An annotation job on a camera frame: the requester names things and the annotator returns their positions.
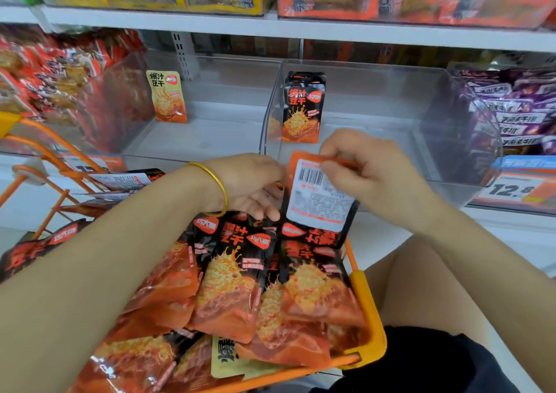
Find person's right hand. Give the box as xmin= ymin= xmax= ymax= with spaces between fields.
xmin=318 ymin=128 xmax=429 ymax=235

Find person's left hand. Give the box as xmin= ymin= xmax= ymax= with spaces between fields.
xmin=200 ymin=152 xmax=287 ymax=223

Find pile of black orange snacks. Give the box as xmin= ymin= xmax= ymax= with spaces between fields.
xmin=0 ymin=168 xmax=370 ymax=393

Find yellow orange snack packet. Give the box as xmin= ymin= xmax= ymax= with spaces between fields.
xmin=145 ymin=68 xmax=189 ymax=125

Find orange shopping cart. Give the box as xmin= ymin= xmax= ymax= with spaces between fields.
xmin=0 ymin=110 xmax=389 ymax=393

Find person's left forearm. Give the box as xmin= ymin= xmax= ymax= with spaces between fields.
xmin=0 ymin=175 xmax=229 ymax=393

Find person's right forearm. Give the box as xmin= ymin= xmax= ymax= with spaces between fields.
xmin=404 ymin=192 xmax=556 ymax=393

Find person's right leg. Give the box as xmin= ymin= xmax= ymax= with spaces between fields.
xmin=363 ymin=234 xmax=493 ymax=348

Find orange blue shelf price tag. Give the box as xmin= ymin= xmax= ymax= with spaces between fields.
xmin=471 ymin=154 xmax=556 ymax=214

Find pile of purple packets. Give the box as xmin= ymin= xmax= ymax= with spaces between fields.
xmin=447 ymin=60 xmax=556 ymax=157

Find black shorts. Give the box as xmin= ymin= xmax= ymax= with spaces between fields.
xmin=325 ymin=323 xmax=522 ymax=393

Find pile of red tan packets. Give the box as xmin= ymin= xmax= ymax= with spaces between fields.
xmin=0 ymin=26 xmax=147 ymax=118

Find gold bracelet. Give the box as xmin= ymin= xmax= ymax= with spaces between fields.
xmin=188 ymin=161 xmax=231 ymax=219

